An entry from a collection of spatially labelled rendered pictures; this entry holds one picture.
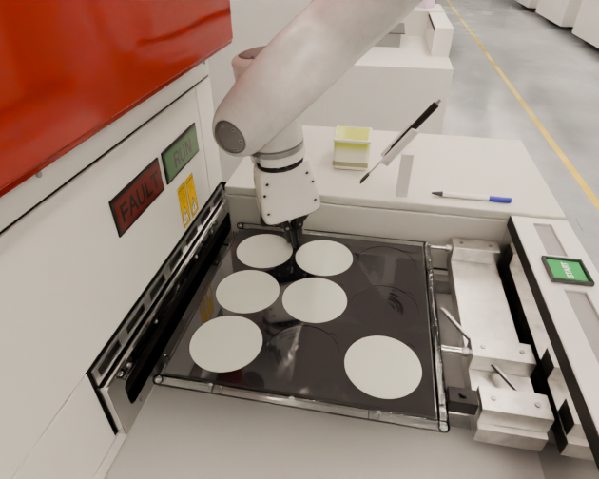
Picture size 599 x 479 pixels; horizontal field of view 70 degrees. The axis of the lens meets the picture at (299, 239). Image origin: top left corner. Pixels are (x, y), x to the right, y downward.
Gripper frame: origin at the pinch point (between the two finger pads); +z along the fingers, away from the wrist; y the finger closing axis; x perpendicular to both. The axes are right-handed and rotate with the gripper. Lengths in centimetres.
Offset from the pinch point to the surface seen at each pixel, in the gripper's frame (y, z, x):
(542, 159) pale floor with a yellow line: 233, 126, 152
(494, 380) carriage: 15.0, 6.3, -35.7
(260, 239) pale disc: -5.6, 1.3, 3.6
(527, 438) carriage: 13.3, 6.5, -43.3
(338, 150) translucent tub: 15.3, -6.6, 13.0
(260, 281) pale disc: -8.9, 0.9, -7.9
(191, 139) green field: -12.1, -20.4, 4.8
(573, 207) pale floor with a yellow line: 198, 121, 92
